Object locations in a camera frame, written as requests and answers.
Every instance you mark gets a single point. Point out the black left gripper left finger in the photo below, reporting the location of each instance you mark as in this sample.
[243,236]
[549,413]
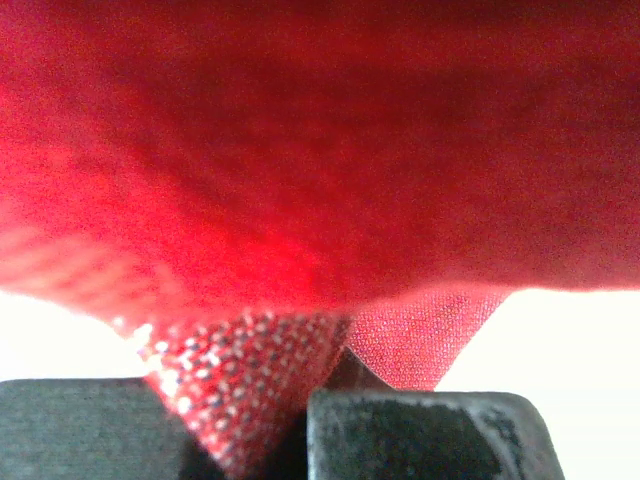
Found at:
[93,429]

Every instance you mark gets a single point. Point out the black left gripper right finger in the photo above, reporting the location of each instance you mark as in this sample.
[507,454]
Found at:
[358,427]

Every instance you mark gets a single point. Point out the red printed pillowcase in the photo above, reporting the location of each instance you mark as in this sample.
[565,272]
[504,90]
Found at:
[229,183]

